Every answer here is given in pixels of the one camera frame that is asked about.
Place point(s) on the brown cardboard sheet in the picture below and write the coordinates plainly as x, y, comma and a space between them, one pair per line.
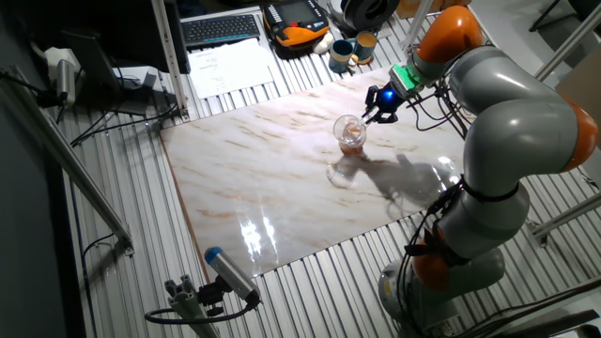
582, 80

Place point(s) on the black monitor stand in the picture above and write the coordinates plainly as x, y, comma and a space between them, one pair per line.
94, 61

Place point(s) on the slim aluminium post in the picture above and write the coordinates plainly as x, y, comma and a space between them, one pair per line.
413, 28

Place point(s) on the small white rounded object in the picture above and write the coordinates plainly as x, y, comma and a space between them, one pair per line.
324, 43

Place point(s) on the white marble pattern board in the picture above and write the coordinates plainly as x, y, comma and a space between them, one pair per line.
263, 216

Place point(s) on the long slanted aluminium profile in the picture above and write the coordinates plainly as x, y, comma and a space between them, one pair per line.
70, 159

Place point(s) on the aluminium frame post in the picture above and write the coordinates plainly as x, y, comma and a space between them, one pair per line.
170, 56

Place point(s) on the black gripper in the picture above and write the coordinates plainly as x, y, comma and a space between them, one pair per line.
389, 101

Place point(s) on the white printed paper sheet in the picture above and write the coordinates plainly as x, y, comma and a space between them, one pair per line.
230, 70

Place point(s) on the dark teal mug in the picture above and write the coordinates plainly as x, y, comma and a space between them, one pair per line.
365, 47

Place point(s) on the black monitor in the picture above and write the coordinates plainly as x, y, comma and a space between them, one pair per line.
136, 33

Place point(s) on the black keyboard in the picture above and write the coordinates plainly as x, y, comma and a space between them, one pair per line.
220, 29

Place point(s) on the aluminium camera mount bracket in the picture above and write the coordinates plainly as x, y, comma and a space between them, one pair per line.
185, 305

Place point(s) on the silver device white mount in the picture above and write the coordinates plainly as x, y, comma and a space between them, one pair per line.
66, 80

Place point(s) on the thick aluminium frame beam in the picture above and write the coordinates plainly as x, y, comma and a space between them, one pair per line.
568, 47

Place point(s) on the black metal bar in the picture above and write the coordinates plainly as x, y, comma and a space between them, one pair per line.
554, 324

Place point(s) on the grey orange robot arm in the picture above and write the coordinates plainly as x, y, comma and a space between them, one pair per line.
516, 127

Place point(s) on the orange black teach pendant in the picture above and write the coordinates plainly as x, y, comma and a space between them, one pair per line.
296, 23

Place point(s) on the black round device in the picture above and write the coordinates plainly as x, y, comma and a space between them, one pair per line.
371, 11

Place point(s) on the clear glass mug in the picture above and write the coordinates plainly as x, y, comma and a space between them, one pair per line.
349, 131

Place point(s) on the silver camera blue end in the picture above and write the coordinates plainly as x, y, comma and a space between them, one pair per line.
230, 274

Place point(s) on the short aluminium floor profile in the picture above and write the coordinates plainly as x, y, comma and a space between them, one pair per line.
568, 216

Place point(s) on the teal mug yellow band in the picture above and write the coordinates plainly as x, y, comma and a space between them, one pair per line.
339, 58

